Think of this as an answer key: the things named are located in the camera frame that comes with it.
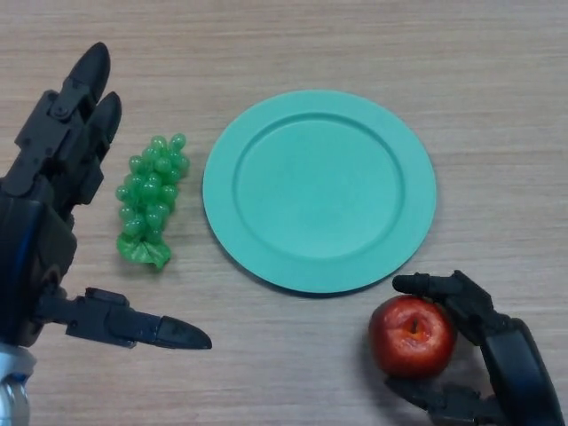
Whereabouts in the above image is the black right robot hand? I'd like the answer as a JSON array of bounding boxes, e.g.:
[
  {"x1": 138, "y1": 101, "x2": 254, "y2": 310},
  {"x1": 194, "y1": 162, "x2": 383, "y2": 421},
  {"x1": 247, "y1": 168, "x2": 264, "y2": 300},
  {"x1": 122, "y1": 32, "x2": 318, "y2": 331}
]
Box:
[{"x1": 384, "y1": 269, "x2": 566, "y2": 426}]

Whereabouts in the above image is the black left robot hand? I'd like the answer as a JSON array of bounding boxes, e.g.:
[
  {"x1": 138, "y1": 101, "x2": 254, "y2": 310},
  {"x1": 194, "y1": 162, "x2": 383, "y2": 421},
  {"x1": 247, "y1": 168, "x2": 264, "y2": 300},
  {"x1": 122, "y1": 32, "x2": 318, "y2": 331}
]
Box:
[{"x1": 0, "y1": 42, "x2": 213, "y2": 352}]

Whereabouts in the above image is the red apple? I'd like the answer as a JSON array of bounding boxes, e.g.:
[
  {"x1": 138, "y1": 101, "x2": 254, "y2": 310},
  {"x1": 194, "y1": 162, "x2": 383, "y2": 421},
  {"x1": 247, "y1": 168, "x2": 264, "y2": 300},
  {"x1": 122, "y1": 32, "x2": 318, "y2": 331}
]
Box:
[{"x1": 367, "y1": 296, "x2": 459, "y2": 380}]

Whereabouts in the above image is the green round plate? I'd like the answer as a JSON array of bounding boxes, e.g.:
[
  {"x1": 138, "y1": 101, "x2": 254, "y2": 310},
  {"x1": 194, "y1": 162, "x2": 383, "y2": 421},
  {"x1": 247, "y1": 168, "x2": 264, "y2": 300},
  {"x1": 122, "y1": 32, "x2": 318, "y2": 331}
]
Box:
[{"x1": 202, "y1": 90, "x2": 438, "y2": 299}]

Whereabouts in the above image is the green plastic grape bunch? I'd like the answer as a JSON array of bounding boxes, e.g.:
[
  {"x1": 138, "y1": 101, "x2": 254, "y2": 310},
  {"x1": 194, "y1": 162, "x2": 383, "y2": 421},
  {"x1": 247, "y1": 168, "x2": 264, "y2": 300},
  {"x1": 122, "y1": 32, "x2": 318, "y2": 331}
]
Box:
[{"x1": 115, "y1": 132, "x2": 192, "y2": 272}]

